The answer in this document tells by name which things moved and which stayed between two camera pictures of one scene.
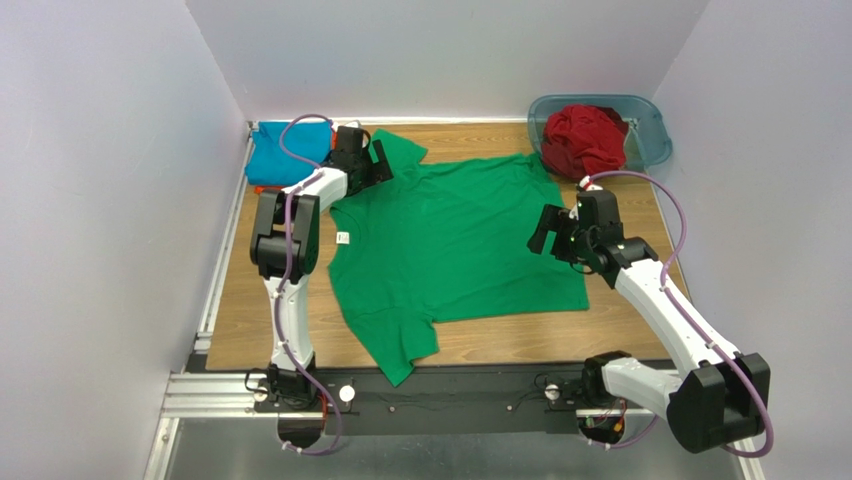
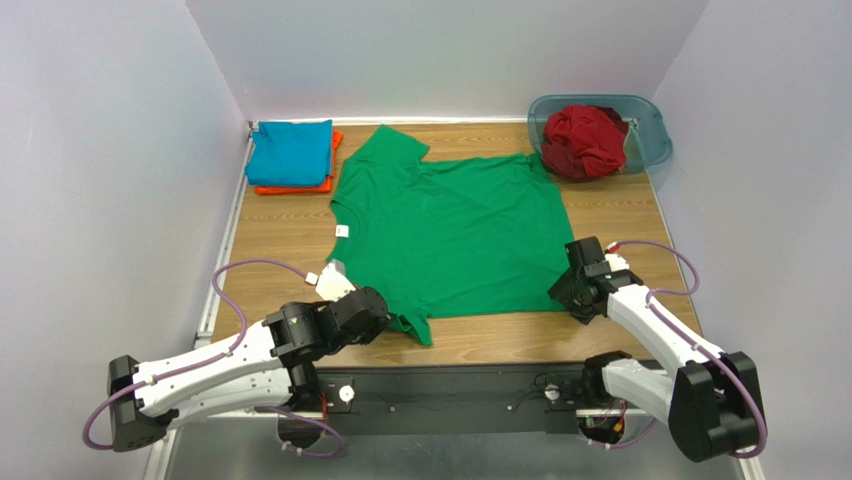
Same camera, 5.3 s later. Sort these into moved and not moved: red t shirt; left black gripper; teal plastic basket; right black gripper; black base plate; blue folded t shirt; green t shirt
Moved: green t shirt; left black gripper; right black gripper
Not moved: teal plastic basket; black base plate; blue folded t shirt; red t shirt
